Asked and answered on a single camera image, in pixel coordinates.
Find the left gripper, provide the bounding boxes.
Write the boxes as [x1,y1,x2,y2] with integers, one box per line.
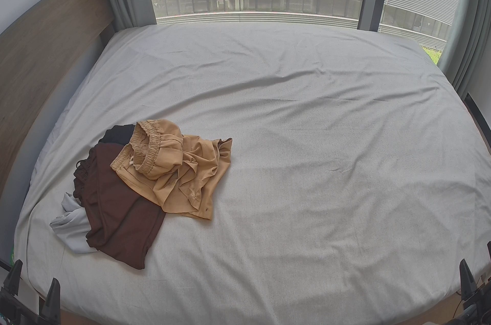
[0,259,62,325]

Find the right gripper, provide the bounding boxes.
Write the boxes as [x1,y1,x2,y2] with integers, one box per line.
[459,259,491,325]

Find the bed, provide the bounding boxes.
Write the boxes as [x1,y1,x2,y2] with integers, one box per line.
[0,0,491,325]

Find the light grey garment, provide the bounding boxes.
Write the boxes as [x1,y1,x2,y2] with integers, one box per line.
[49,192,93,254]

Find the tan shorts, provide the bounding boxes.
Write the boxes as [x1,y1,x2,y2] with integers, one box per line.
[110,119,234,221]

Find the brown garment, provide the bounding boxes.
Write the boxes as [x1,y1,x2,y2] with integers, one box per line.
[72,143,166,270]

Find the black garment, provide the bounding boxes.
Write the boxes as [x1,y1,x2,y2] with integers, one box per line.
[98,124,137,146]

